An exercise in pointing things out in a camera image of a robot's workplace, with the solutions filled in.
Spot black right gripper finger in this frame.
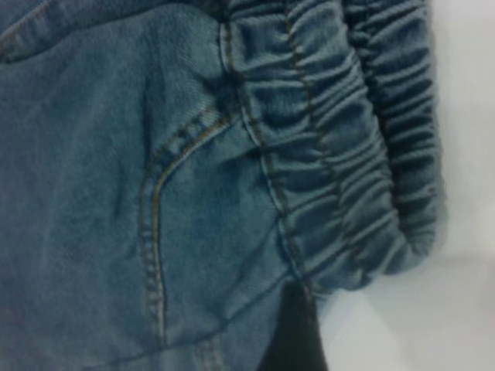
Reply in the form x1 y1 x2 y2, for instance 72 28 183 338
262 283 329 371

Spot blue denim pants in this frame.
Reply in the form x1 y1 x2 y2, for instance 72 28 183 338
0 0 449 371

